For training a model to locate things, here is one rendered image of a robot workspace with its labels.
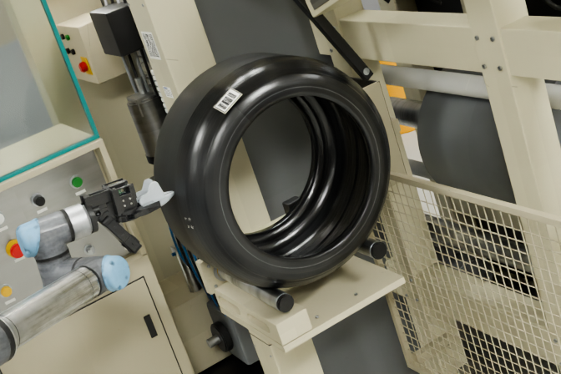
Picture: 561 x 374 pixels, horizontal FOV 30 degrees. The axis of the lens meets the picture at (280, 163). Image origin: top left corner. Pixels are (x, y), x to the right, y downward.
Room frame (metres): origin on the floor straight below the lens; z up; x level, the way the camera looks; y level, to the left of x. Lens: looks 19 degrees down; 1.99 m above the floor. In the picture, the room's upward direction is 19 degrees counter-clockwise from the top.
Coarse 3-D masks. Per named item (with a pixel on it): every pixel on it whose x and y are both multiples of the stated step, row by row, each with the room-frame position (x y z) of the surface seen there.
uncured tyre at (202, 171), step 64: (256, 64) 2.36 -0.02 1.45; (320, 64) 2.39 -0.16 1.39; (192, 128) 2.28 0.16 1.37; (320, 128) 2.63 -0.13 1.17; (384, 128) 2.43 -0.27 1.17; (192, 192) 2.23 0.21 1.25; (320, 192) 2.60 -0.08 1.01; (384, 192) 2.38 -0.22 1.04; (256, 256) 2.23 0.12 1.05; (320, 256) 2.29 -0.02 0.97
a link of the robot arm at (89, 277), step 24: (96, 264) 2.06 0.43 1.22; (120, 264) 2.06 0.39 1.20; (48, 288) 1.95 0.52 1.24; (72, 288) 1.97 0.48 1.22; (96, 288) 2.01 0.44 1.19; (120, 288) 2.04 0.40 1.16; (24, 312) 1.87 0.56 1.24; (48, 312) 1.90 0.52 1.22; (72, 312) 1.96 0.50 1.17; (0, 336) 1.79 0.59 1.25; (24, 336) 1.84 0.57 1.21; (0, 360) 1.78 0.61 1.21
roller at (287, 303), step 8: (232, 280) 2.47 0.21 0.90; (240, 288) 2.43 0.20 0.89; (248, 288) 2.38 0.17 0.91; (256, 288) 2.35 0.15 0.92; (264, 288) 2.32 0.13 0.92; (272, 288) 2.31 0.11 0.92; (256, 296) 2.35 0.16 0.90; (264, 296) 2.31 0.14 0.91; (272, 296) 2.27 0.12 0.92; (280, 296) 2.25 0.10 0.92; (288, 296) 2.25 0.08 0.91; (272, 304) 2.27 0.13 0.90; (280, 304) 2.24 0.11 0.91; (288, 304) 2.25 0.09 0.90
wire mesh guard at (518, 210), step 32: (448, 192) 2.35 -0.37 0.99; (384, 224) 2.70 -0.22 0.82; (480, 224) 2.28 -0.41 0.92; (512, 224) 2.17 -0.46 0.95; (384, 256) 2.76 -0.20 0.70; (448, 256) 2.44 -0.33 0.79; (512, 256) 2.19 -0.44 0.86; (544, 256) 2.08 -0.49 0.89; (512, 288) 2.23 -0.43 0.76; (544, 288) 2.11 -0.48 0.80; (416, 320) 2.69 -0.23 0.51; (448, 320) 2.52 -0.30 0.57; (480, 320) 2.39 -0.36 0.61; (544, 320) 2.14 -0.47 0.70; (416, 352) 2.74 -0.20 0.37; (512, 352) 2.30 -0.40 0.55
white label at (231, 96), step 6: (228, 90) 2.29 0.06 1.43; (234, 90) 2.28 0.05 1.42; (228, 96) 2.28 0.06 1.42; (234, 96) 2.27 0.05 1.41; (222, 102) 2.27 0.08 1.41; (228, 102) 2.27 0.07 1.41; (234, 102) 2.26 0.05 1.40; (216, 108) 2.27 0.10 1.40; (222, 108) 2.26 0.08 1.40; (228, 108) 2.25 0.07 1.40
